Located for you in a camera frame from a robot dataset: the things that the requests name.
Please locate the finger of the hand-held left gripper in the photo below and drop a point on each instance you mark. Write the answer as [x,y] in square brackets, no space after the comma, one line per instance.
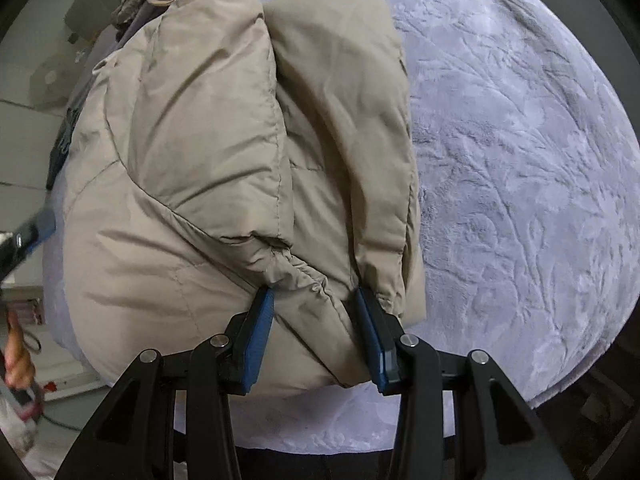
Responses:
[35,232]

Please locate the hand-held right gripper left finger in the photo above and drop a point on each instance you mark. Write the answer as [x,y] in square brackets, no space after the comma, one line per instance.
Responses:
[257,340]

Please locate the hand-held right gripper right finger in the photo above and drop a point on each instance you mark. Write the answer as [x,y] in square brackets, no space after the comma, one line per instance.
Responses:
[372,340]

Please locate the beige puffer jacket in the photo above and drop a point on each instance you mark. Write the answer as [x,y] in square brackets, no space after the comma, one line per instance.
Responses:
[200,160]

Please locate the person's left hand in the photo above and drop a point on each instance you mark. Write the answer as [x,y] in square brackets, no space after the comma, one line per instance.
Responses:
[20,355]

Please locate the grey fringed scarf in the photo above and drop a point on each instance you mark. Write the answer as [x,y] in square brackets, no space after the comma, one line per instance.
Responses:
[60,160]

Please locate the round grey floor fan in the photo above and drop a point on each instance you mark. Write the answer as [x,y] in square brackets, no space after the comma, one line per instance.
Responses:
[50,80]

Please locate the dark grey headboard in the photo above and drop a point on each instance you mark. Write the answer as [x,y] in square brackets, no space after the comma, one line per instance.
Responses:
[90,10]

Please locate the lavender plush blanket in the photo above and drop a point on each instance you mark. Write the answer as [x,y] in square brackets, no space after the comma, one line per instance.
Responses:
[525,160]

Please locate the brown knitted garment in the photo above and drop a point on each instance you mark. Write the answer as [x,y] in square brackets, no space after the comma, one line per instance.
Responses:
[130,7]

